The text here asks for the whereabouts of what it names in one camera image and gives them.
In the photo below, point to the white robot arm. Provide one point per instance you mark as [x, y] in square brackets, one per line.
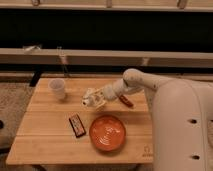
[132, 81]

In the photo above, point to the orange bowl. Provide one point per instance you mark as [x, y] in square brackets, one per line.
[107, 133]

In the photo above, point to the translucent plastic cup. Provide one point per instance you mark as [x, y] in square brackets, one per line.
[57, 87]

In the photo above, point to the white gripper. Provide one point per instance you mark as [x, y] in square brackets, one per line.
[107, 92]

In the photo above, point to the small white bottle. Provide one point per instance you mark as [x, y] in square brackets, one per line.
[88, 101]

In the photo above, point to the wooden table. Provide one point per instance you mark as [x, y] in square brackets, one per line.
[45, 135]

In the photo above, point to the dark chocolate bar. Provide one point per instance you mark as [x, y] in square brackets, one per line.
[77, 126]

